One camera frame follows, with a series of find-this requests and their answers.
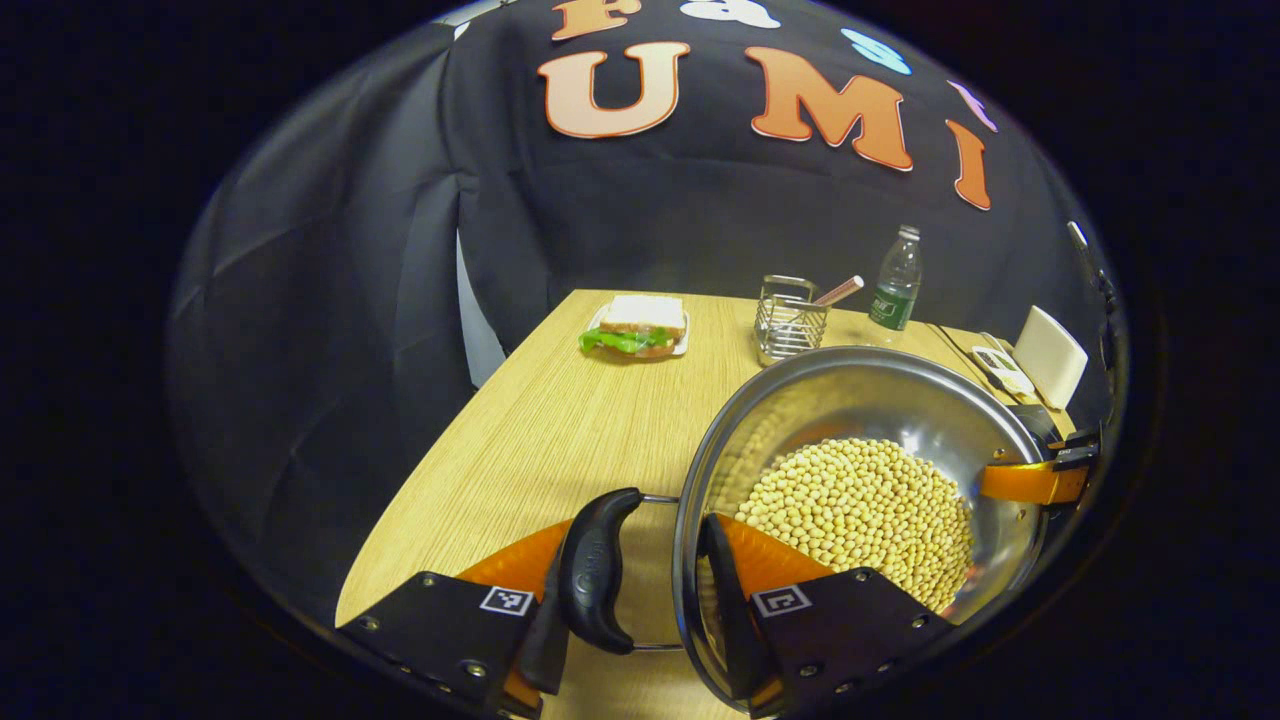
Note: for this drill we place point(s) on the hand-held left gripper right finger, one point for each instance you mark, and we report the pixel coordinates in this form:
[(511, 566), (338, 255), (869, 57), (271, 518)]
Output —
[(730, 620)]

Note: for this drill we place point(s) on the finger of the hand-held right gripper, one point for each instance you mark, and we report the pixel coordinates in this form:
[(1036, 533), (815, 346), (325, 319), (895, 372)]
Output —
[(1030, 482)]

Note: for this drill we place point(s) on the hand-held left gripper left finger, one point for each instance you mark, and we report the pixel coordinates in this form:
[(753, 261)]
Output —
[(545, 650)]

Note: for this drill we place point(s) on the black induction cooktop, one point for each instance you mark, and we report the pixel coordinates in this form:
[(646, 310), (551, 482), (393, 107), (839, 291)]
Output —
[(1050, 420)]

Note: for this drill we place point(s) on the white divided dish of beans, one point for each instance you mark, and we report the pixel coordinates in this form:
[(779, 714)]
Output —
[(1000, 368)]

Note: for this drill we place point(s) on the white toaster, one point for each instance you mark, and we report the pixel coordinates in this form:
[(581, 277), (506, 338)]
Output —
[(1050, 355)]

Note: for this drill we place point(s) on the pile of soybeans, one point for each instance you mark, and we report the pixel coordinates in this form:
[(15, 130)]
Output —
[(860, 500)]

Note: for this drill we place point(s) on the clear plastic water bottle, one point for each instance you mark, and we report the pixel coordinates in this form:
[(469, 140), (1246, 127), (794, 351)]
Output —
[(896, 290)]

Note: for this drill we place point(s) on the sandwich with lettuce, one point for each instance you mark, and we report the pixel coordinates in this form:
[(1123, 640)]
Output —
[(640, 318)]

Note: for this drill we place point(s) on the black backdrop cloth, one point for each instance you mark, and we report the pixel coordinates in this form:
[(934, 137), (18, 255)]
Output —
[(350, 300)]

